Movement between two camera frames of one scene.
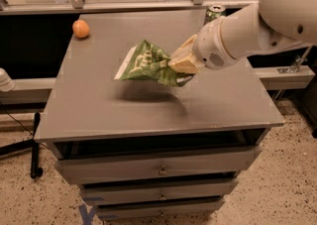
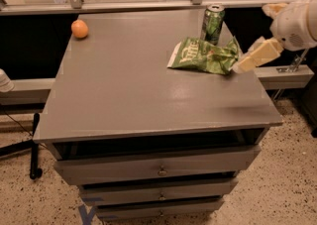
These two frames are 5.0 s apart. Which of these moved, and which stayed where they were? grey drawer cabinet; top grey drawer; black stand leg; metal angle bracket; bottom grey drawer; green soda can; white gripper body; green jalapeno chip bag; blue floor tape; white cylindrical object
Moved: white gripper body; green jalapeno chip bag
Stayed: bottom grey drawer; metal angle bracket; blue floor tape; white cylindrical object; green soda can; top grey drawer; black stand leg; grey drawer cabinet
